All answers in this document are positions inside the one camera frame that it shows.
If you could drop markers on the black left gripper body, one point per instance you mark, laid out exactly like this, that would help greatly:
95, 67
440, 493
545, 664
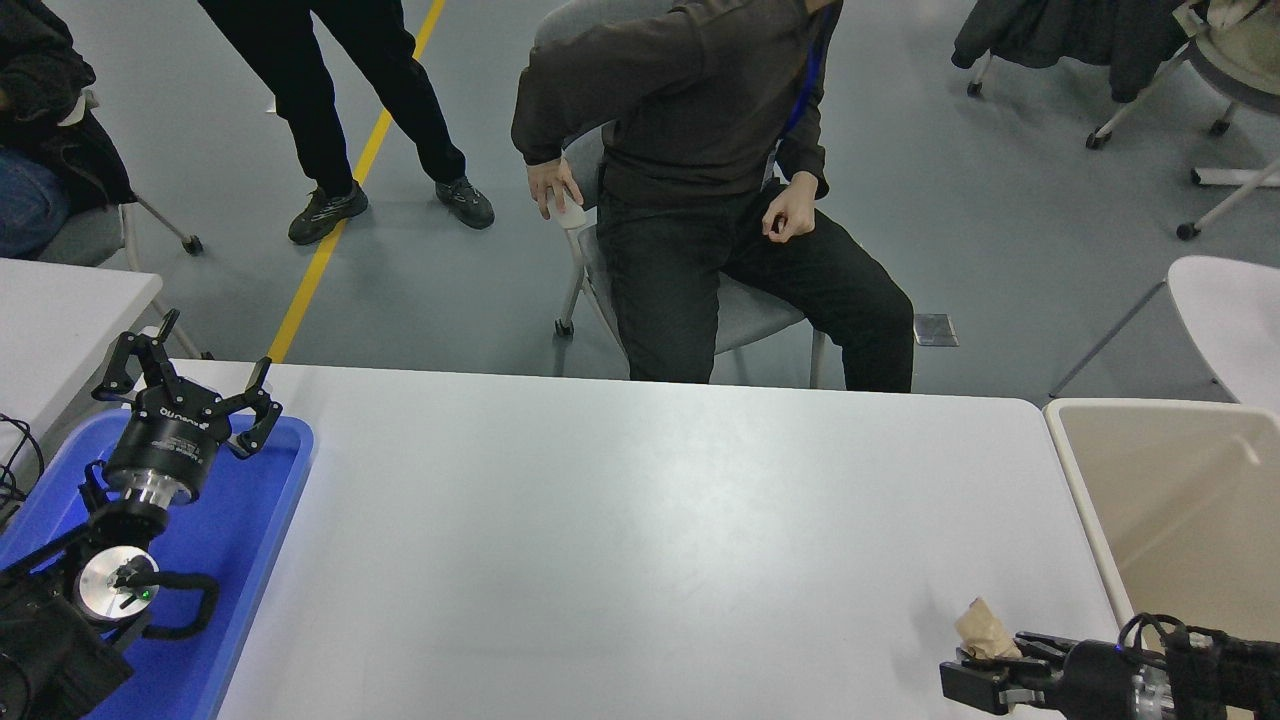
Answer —
165, 445

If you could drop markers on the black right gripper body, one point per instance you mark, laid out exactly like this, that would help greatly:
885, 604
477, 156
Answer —
1095, 685

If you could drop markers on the tan paper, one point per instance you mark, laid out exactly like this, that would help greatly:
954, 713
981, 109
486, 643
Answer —
985, 630

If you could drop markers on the person's right hand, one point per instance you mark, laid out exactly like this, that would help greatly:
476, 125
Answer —
550, 185

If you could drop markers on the person's left hand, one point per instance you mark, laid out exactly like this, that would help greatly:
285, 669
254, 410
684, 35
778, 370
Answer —
790, 210

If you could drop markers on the white side table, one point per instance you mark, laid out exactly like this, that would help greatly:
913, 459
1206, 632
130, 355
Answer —
60, 320

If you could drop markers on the blue plastic tray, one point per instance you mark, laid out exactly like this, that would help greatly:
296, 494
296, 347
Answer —
220, 560

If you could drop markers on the yellow floor tape line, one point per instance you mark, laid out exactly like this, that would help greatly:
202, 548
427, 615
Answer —
314, 280

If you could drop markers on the grey chair with white armrests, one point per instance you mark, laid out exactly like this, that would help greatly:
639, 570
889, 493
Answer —
745, 310
85, 235

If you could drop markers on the large pale bin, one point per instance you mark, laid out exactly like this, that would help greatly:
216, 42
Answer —
1180, 520

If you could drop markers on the person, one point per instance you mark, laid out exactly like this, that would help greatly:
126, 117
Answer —
30, 60
300, 80
700, 90

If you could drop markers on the silver floor outlet plate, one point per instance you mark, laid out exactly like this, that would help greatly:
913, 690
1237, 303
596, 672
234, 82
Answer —
936, 329

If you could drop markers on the white plastic chair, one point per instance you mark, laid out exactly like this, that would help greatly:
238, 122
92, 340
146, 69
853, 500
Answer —
1230, 310

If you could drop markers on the white wheeled stand base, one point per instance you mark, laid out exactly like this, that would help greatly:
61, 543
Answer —
1230, 178

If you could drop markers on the grey wheeled chair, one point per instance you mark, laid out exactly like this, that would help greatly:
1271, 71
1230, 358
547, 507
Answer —
1250, 95

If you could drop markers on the dark jacket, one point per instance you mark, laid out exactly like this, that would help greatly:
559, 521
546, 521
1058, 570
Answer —
1080, 35

